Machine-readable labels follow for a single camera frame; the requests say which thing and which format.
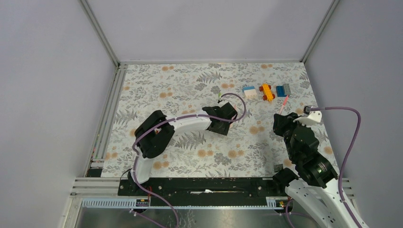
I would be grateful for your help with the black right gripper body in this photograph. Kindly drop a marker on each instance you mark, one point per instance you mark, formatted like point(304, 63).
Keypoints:
point(282, 128)

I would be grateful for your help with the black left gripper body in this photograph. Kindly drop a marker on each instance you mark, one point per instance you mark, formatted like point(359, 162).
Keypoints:
point(222, 129)

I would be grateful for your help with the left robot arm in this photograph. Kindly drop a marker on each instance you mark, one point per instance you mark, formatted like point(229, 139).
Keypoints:
point(154, 134)

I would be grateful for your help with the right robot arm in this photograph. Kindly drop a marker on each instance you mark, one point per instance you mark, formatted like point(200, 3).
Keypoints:
point(315, 185)

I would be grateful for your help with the blue white toy block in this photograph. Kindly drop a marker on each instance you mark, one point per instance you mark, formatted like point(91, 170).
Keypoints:
point(249, 92)

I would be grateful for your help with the blue grey toy block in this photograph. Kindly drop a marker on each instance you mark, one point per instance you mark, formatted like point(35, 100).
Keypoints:
point(283, 90)

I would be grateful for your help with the floral patterned table mat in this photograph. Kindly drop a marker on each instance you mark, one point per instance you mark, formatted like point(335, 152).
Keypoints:
point(250, 149)

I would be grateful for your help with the orange toy car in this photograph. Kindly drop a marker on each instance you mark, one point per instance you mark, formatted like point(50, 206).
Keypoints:
point(267, 93)

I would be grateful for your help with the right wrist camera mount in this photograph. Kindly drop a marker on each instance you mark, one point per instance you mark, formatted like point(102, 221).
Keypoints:
point(310, 117)

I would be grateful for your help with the white slotted cable duct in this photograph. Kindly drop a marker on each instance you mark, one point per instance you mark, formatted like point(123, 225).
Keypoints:
point(144, 203)

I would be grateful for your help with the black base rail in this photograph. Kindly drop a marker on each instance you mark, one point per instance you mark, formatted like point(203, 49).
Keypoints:
point(190, 190)

